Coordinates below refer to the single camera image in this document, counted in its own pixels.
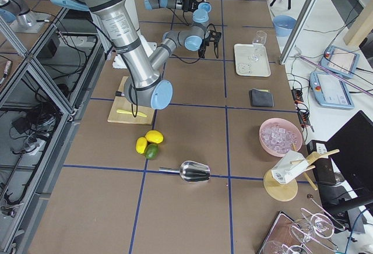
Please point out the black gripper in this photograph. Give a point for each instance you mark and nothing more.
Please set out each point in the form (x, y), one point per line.
(206, 42)
(186, 3)

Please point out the light blue cup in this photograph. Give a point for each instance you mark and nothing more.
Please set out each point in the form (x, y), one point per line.
(205, 6)

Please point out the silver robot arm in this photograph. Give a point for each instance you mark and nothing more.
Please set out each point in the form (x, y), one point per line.
(145, 86)
(169, 4)

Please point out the pink bowl of ice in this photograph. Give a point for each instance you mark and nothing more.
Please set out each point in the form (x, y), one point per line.
(277, 136)

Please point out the metal ice scoop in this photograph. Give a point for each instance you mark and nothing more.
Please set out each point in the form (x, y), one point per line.
(191, 171)

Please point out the cream bear tray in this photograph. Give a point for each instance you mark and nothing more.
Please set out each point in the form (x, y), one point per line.
(245, 67)

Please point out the clear wine glass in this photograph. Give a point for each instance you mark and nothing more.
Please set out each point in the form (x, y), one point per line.
(258, 43)

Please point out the light blue bucket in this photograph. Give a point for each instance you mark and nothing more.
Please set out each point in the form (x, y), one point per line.
(283, 25)

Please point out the steel muddler bar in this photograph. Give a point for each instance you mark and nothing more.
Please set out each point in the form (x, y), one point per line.
(119, 94)

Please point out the wooden cutting board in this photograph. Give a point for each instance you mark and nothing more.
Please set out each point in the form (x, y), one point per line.
(124, 104)

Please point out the yellow lemon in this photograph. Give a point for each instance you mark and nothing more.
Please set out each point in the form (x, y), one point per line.
(154, 136)
(141, 145)

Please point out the yellow plastic knife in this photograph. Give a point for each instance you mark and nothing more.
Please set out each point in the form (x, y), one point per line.
(135, 114)

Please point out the green lime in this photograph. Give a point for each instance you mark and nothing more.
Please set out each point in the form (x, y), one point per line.
(151, 151)

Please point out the black power strip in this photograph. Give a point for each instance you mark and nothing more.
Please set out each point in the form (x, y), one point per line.
(301, 108)

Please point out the lower teach pendant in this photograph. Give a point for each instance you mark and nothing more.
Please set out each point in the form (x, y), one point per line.
(329, 91)

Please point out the teach pendant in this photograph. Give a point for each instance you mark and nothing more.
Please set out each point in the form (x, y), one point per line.
(340, 61)
(329, 91)

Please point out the upper teach pendant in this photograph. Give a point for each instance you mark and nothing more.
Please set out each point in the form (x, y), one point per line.
(340, 61)

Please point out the wooden stand with box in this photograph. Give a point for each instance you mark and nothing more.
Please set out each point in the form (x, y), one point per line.
(280, 181)

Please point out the black monitor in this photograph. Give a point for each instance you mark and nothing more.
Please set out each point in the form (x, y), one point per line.
(354, 161)

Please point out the tray with glasses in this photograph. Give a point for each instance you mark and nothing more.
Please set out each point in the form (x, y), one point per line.
(310, 233)

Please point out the aluminium frame post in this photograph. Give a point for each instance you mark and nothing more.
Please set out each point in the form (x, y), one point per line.
(299, 25)

